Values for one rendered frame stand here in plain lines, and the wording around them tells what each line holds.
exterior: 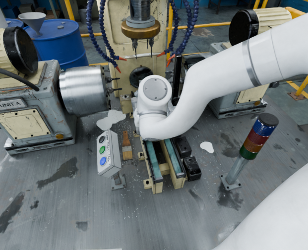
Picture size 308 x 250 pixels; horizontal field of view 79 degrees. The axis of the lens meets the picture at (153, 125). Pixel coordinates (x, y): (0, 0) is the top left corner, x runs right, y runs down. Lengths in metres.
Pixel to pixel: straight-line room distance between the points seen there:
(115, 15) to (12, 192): 0.99
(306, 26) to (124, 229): 0.81
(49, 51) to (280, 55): 2.21
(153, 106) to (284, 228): 0.33
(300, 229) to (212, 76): 0.27
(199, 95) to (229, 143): 0.75
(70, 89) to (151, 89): 0.55
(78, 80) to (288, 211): 0.88
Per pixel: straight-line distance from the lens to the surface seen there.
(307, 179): 0.31
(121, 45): 1.19
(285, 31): 0.38
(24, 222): 1.02
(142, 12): 0.91
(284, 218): 0.30
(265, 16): 1.14
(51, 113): 1.00
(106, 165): 0.68
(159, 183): 0.82
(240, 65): 0.38
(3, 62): 0.96
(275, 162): 1.17
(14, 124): 1.07
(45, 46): 2.36
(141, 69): 1.12
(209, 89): 0.41
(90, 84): 0.94
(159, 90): 0.46
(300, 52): 0.37
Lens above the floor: 1.63
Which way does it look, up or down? 46 degrees down
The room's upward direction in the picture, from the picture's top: straight up
